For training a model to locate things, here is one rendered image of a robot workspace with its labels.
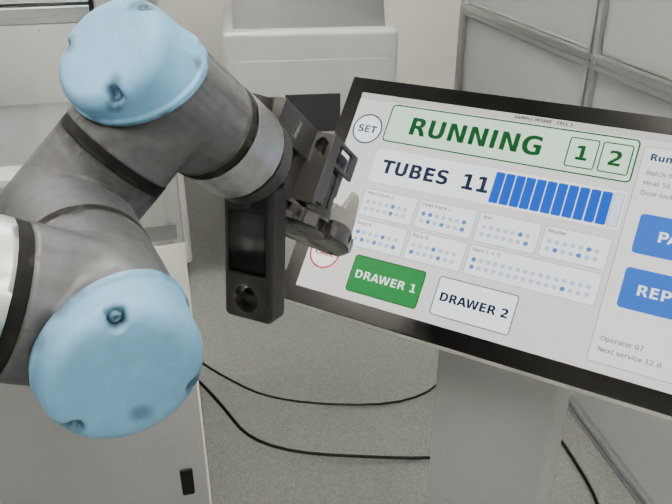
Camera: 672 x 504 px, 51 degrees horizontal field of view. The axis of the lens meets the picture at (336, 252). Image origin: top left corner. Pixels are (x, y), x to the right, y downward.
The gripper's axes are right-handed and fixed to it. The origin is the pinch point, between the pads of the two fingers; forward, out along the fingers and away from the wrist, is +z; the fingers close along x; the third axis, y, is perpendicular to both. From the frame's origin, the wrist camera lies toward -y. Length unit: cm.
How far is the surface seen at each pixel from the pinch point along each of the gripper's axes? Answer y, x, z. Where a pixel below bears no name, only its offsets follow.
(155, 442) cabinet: -33, 42, 42
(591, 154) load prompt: 20.4, -18.7, 15.0
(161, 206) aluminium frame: 3.0, 38.0, 16.9
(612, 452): -9, -24, 154
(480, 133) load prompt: 20.8, -5.7, 15.0
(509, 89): 97, 37, 159
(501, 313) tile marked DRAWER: 0.5, -14.2, 14.9
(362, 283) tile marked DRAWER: -0.4, 2.8, 14.9
